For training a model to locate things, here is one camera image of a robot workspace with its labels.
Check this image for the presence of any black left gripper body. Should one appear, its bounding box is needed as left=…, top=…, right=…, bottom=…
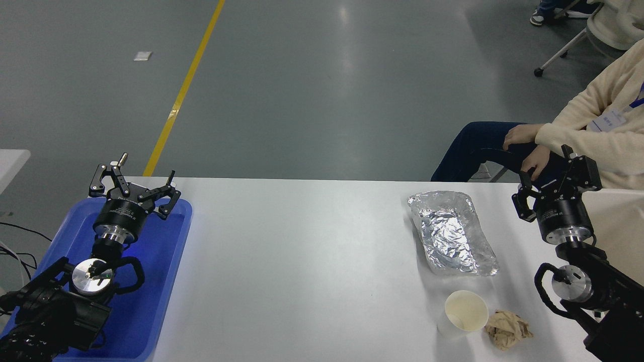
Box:
left=93, top=193, right=152, bottom=238

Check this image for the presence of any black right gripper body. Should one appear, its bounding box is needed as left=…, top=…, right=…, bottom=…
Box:
left=535, top=193, right=594, bottom=240

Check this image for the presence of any white paper cup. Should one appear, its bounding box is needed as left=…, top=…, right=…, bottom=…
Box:
left=437, top=290, right=489, bottom=340

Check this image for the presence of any person's hand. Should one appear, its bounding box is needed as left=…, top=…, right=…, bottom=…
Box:
left=503, top=124, right=544, bottom=151
left=521, top=145, right=551, bottom=181

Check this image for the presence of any person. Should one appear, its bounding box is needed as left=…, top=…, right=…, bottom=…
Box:
left=530, top=0, right=602, bottom=26
left=431, top=38, right=644, bottom=190

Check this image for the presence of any large pale bin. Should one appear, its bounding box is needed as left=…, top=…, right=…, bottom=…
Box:
left=579, top=189, right=644, bottom=286

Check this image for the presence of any white name badge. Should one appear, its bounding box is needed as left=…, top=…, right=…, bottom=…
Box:
left=588, top=107, right=627, bottom=133

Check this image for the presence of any blue plastic tray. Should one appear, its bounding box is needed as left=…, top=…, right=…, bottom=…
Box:
left=0, top=197, right=194, bottom=361

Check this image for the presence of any crumpled foil tray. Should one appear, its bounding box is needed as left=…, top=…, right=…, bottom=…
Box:
left=407, top=191, right=500, bottom=277

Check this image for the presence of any white side table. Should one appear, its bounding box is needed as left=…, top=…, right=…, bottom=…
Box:
left=0, top=149, right=31, bottom=195

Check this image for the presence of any wheeled metal chair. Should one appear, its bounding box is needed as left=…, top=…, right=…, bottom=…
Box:
left=534, top=0, right=644, bottom=77

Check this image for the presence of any crumpled tan paper ball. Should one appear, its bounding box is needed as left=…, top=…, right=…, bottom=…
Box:
left=484, top=309, right=534, bottom=351

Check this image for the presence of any black cable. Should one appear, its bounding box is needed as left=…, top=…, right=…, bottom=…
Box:
left=0, top=246, right=39, bottom=281
left=0, top=222, right=53, bottom=243

